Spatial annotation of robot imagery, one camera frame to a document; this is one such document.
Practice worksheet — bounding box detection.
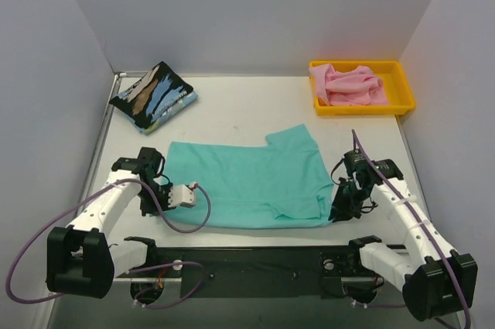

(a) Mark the teal t shirt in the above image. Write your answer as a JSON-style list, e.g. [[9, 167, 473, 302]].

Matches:
[[165, 125, 333, 229]]

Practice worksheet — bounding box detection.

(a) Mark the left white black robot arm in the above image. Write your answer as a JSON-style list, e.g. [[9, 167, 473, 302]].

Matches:
[[46, 147, 169, 298]]

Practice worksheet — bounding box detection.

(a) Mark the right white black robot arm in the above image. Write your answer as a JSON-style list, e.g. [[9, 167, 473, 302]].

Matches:
[[329, 149, 478, 321]]

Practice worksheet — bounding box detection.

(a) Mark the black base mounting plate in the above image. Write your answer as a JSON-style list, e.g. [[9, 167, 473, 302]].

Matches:
[[127, 246, 384, 303]]

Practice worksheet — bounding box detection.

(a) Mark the folded black printed t shirt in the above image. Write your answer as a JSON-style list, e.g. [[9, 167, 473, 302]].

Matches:
[[110, 61, 194, 128]]

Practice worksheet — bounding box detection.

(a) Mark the yellow plastic tray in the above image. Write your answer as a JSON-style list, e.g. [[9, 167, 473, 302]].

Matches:
[[309, 60, 415, 116]]

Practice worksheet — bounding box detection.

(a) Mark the pink t shirt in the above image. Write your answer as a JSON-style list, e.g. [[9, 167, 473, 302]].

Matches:
[[309, 63, 389, 107]]

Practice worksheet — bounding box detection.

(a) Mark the aluminium front rail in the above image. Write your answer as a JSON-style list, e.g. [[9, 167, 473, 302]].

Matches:
[[111, 245, 464, 282]]

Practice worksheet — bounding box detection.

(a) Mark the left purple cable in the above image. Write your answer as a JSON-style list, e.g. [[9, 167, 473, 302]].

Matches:
[[6, 180, 213, 310]]

